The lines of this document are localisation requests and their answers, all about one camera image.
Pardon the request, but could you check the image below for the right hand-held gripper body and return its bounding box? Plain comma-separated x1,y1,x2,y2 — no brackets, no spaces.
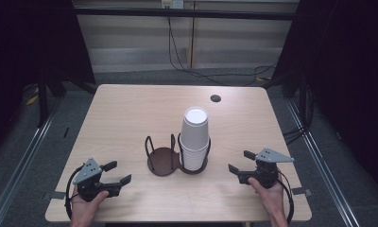
237,148,295,190

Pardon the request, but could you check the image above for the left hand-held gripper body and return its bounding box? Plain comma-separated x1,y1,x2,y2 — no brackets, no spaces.
72,157,124,203

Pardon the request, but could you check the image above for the dark brown wire cup holder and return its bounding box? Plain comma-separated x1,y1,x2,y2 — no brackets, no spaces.
144,132,212,177

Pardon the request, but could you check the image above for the white disposable paper cup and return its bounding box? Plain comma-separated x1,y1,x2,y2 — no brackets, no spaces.
180,106,210,151

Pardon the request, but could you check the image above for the person's left hand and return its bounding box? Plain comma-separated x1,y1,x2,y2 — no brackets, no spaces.
69,185,111,225

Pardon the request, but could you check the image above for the person's right hand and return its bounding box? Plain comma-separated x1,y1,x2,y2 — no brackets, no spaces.
248,171,287,219

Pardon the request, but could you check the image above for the grey tape strip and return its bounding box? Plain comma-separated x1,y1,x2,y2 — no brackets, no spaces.
43,190,67,201
291,186,313,197

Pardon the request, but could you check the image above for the black metal stand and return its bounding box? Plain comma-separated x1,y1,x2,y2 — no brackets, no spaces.
36,74,50,129

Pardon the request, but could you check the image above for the yellow floor object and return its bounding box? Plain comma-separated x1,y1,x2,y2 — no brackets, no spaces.
24,94,40,107

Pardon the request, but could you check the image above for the black curtain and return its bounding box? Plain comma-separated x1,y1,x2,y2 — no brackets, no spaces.
0,0,96,159
271,0,378,201

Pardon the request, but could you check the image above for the black horizontal metal bar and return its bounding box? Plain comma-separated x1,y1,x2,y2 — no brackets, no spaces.
73,8,298,22

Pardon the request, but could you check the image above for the left hand-held gripper black cable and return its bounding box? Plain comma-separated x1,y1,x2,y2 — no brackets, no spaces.
64,166,85,220

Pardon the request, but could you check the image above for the hand-held gripper black cable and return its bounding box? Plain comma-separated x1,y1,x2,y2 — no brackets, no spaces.
276,178,296,225
64,166,85,220

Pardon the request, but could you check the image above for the right hand-held gripper black cable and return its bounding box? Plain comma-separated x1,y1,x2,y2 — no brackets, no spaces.
276,178,296,225

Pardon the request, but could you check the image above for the bundle of black floor cables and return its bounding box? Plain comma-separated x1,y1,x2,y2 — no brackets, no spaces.
282,84,315,147

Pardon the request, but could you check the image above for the metal floor rail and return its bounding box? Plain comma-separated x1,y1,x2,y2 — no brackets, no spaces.
0,102,62,227
285,97,362,227

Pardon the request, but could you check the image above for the black floor cable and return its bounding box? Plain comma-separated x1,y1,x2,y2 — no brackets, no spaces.
243,61,278,87

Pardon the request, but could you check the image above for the black wall socket cable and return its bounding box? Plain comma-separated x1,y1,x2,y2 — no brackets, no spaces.
166,9,231,87

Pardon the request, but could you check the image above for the white wall socket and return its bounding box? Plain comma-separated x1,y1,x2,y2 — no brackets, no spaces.
161,0,185,9

